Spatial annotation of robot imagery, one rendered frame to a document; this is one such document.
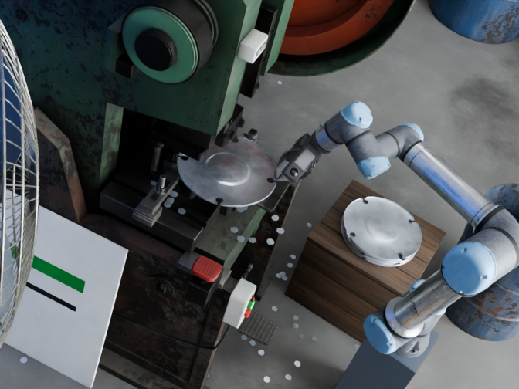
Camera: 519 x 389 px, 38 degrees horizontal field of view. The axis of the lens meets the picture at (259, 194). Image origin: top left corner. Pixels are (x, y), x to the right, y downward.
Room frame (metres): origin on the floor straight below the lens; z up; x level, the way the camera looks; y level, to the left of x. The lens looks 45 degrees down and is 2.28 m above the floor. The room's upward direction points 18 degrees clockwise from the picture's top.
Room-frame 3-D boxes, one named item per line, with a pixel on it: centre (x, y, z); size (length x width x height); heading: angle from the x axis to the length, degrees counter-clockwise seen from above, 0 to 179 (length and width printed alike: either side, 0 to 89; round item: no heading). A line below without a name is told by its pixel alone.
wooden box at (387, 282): (1.90, -0.45, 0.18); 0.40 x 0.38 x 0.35; 72
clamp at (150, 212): (1.40, 0.27, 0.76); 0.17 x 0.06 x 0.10; 169
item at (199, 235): (1.57, 0.23, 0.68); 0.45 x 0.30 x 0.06; 169
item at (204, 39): (1.33, 0.30, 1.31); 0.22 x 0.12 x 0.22; 79
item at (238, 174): (1.54, 0.11, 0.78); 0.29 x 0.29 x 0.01
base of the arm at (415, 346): (1.42, -0.55, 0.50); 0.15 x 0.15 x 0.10
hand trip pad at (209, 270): (1.20, 0.07, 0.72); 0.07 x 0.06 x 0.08; 79
